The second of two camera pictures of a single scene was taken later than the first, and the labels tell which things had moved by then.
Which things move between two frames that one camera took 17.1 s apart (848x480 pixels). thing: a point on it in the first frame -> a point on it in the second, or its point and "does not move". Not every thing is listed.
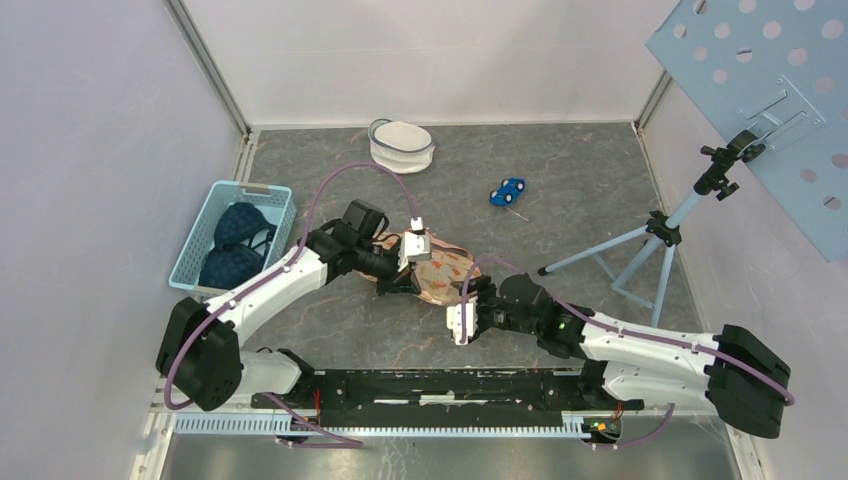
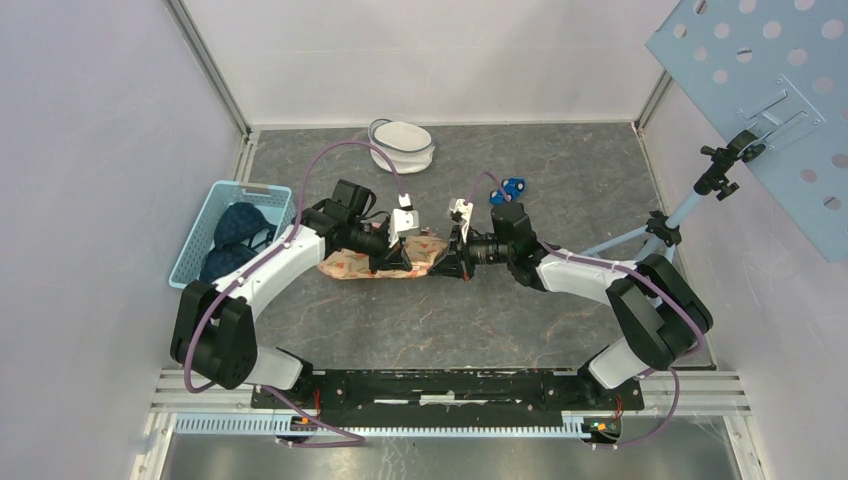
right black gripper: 482,285 -> 458,263
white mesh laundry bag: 400,146 does not move
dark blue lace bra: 242,236 does not move
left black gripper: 404,282 -> 394,259
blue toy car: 508,192 does not move
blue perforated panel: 779,69 does not move
